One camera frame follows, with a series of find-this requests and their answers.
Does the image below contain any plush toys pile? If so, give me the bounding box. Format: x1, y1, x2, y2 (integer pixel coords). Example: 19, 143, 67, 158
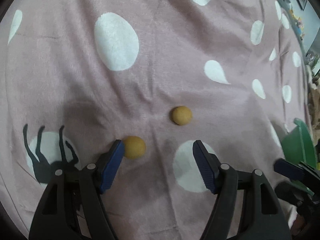
289, 9, 305, 40

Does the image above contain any tan round fruit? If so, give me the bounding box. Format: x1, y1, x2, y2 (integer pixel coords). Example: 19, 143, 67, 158
171, 106, 193, 126
123, 136, 146, 159

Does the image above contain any pink polka dot cloth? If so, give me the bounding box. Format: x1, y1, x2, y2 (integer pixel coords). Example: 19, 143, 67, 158
1, 0, 310, 239

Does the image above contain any green plastic bowl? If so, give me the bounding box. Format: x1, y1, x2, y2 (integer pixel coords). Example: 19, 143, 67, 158
280, 118, 317, 168

